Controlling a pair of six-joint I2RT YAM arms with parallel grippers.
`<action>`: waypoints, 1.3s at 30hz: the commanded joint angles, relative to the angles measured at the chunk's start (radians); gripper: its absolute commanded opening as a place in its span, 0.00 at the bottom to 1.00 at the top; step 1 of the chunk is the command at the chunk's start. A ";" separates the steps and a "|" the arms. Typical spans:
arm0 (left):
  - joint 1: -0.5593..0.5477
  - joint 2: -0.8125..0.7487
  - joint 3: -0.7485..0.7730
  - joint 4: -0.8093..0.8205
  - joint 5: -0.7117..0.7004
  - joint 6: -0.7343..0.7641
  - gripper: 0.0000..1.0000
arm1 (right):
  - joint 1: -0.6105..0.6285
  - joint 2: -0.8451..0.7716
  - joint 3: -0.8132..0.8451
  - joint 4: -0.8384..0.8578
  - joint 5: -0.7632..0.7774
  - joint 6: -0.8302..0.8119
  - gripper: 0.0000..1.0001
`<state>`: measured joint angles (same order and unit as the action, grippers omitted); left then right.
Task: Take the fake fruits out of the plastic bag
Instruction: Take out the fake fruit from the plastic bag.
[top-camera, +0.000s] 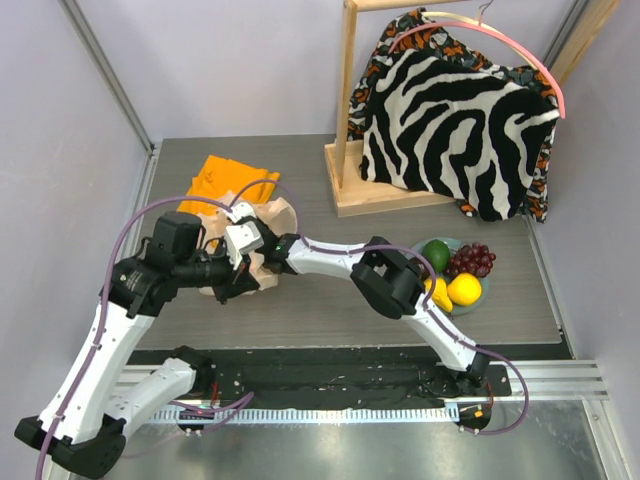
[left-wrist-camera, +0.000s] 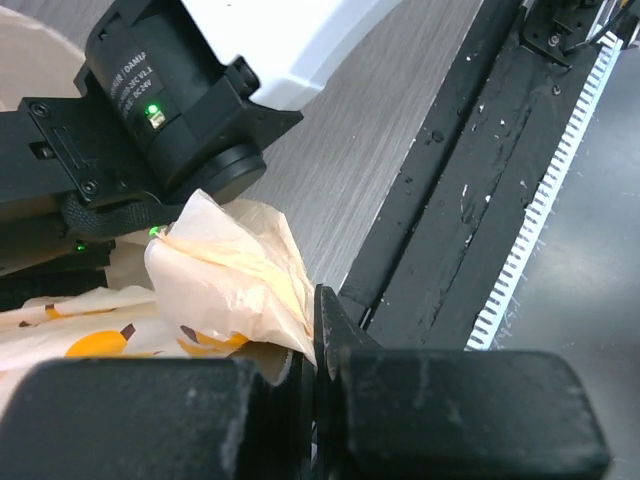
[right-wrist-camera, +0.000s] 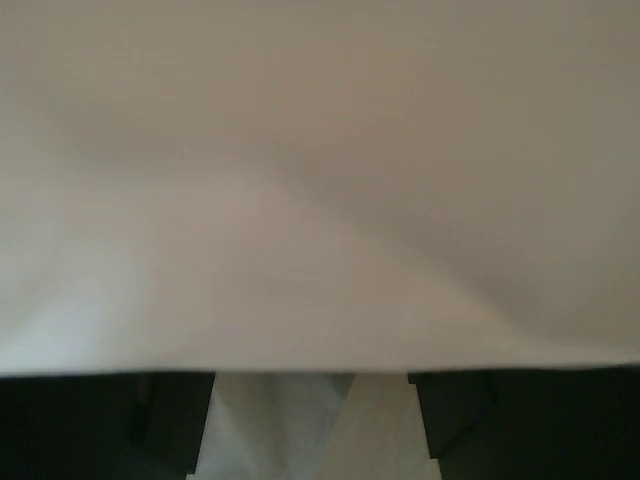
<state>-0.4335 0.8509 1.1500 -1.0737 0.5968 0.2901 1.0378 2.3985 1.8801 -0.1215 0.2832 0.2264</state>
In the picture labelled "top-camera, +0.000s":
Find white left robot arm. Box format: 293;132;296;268
14;250;258;479

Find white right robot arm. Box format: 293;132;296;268
254;220;490;395

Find pink clothes hanger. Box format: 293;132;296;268
385;20;567;120

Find red fake grapes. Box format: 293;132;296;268
444;242;497;279

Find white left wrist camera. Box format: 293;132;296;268
224;220;264;269

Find wooden clothes rack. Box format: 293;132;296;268
324;1;620;217

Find banana print plastic bag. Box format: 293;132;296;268
197;197;298;291

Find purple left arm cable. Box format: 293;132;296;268
34;196;255;480

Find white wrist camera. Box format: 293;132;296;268
226;202;258;225
224;220;264;269

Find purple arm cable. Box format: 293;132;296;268
229;178;530;437
34;196;255;480

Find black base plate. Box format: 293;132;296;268
177;362;512;409

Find yellow fake pear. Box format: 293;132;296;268
431;277;454;313

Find yellow fake lemon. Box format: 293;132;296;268
447;273;483;307

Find dark fake fruit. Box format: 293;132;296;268
417;262;430;281

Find zebra print garment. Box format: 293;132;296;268
358;49;561;223

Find grey round plate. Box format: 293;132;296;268
413;237;490;316

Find folded orange cloth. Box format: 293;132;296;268
186;155;281;204

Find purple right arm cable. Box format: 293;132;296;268
229;178;530;437

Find green fake fruit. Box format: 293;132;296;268
422;239;451;273

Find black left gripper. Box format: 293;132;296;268
175;239;261;305

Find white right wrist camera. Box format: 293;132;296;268
226;202;258;225

